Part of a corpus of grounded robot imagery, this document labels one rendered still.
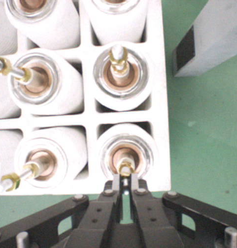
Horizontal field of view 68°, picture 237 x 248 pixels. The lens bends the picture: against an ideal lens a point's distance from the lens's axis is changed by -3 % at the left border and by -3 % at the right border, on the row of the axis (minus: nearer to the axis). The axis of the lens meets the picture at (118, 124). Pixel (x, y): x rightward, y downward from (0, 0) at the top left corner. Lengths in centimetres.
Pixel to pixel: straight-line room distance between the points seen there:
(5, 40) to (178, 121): 43
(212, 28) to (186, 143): 31
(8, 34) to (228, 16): 34
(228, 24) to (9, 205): 67
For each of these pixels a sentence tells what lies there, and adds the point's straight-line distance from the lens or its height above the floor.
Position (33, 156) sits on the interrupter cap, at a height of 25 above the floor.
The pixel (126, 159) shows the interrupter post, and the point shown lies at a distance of 22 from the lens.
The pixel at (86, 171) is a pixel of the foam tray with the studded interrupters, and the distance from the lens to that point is 39.
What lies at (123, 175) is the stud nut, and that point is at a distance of 17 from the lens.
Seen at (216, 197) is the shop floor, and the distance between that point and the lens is 60.
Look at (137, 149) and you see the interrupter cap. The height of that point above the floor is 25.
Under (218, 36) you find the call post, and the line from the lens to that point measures 30.
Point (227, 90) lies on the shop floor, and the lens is 57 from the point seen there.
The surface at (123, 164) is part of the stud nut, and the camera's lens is 20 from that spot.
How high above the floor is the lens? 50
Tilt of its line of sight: 86 degrees down
